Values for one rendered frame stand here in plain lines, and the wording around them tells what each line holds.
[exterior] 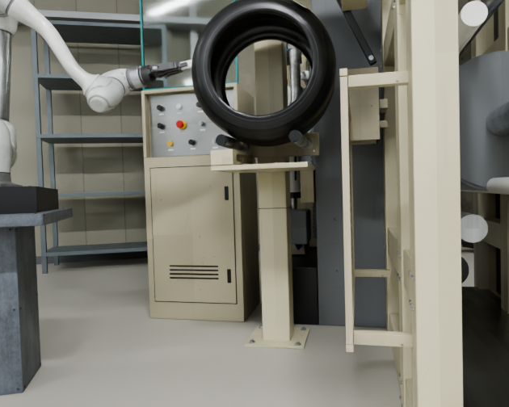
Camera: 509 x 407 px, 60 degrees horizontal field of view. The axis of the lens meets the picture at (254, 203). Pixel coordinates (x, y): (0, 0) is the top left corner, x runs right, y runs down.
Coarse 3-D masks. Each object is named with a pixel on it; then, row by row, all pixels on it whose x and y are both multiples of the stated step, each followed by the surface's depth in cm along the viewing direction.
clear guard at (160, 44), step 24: (144, 0) 244; (168, 0) 241; (192, 0) 238; (216, 0) 235; (144, 24) 244; (168, 24) 241; (192, 24) 238; (144, 48) 245; (168, 48) 242; (192, 48) 239
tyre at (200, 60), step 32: (256, 0) 164; (288, 0) 164; (224, 32) 184; (256, 32) 190; (288, 32) 188; (320, 32) 161; (192, 64) 170; (224, 64) 192; (320, 64) 160; (224, 96) 192; (320, 96) 162; (224, 128) 169; (256, 128) 164; (288, 128) 164
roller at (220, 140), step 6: (216, 138) 167; (222, 138) 166; (228, 138) 169; (222, 144) 166; (228, 144) 170; (234, 144) 177; (240, 144) 186; (246, 144) 198; (240, 150) 191; (246, 150) 199
